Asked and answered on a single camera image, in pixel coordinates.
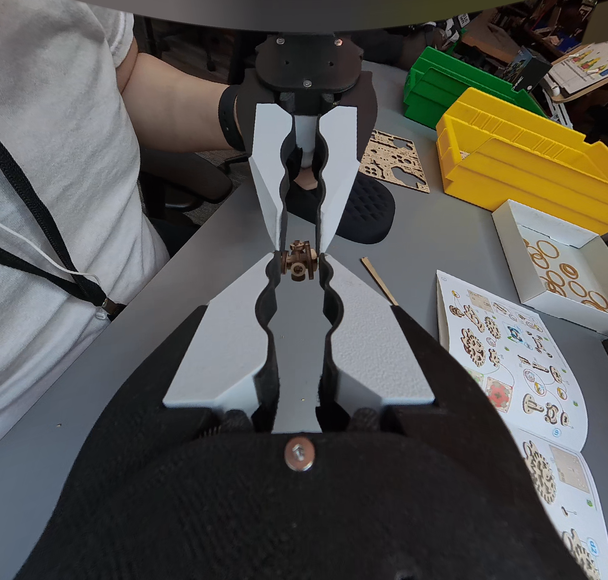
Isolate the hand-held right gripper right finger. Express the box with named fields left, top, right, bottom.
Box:
left=316, top=252, right=436, bottom=413

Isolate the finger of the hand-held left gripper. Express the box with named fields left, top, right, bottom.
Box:
left=248, top=103, right=297, bottom=252
left=313, top=106, right=359, bottom=254

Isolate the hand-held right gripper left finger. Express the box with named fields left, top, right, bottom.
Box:
left=162, top=252, right=286, bottom=432

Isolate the small wooden hub assembly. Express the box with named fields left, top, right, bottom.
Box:
left=280, top=239, right=318, bottom=282

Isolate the person's left forearm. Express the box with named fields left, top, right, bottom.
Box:
left=116, top=39, right=238, bottom=153

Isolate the grey desk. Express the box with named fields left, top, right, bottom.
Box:
left=0, top=60, right=608, bottom=580

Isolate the laser-cut wooden sheet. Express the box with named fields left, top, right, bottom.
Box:
left=358, top=130, right=431, bottom=194

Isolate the black smartwatch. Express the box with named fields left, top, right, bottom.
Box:
left=218, top=85, right=246, bottom=152

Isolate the tapered wooden stick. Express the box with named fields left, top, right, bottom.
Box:
left=360, top=256, right=400, bottom=306

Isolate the black office chair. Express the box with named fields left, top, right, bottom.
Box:
left=138, top=148, right=234, bottom=248

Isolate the green plastic bin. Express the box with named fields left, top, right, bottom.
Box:
left=404, top=46, right=548, bottom=129

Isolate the instruction booklet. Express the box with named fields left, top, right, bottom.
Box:
left=436, top=270, right=608, bottom=580

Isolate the white cardboard box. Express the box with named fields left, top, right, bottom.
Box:
left=491, top=199, right=608, bottom=336

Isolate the yellow plastic bin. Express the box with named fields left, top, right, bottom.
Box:
left=435, top=87, right=608, bottom=237

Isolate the pile of wooden rings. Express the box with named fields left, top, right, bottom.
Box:
left=522, top=239, right=608, bottom=314

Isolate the small black cardboard box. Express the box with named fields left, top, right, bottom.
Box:
left=503, top=47, right=553, bottom=92

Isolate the person's white t-shirt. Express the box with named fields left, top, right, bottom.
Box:
left=0, top=0, right=170, bottom=440

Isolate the printed paper sheet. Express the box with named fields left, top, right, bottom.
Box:
left=546, top=42, right=608, bottom=103

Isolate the black lanyard strap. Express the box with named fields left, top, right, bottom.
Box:
left=0, top=142, right=126, bottom=322

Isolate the thin white cable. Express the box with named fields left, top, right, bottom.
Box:
left=0, top=223, right=103, bottom=281

